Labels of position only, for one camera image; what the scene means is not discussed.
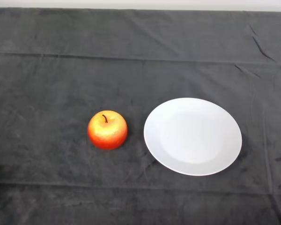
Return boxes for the white round plate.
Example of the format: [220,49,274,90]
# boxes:
[143,97,243,176]

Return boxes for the red yellow apple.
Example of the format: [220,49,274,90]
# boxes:
[88,110,128,150]

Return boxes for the black cloth table cover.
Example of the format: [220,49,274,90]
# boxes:
[0,7,281,225]

